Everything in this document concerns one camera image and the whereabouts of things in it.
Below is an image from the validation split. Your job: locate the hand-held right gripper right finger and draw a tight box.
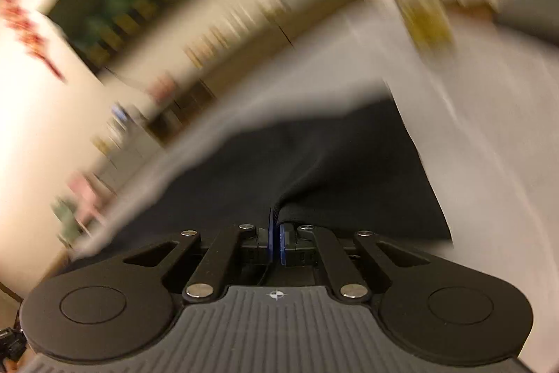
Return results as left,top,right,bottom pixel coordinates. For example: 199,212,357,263
279,222,431,304

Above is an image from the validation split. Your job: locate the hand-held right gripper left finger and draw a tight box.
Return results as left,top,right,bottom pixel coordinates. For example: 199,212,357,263
123,208,277,303

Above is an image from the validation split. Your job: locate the black garment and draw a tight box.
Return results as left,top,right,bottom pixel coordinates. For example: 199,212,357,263
55,95,456,273

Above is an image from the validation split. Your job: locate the pink object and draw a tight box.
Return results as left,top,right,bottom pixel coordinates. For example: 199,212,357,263
67,172,115,225

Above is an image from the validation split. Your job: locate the yellow patterned object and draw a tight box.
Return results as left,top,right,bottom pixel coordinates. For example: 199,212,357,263
380,0,457,59

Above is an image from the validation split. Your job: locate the red wall decoration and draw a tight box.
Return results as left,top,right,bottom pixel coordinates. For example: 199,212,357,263
0,0,69,84

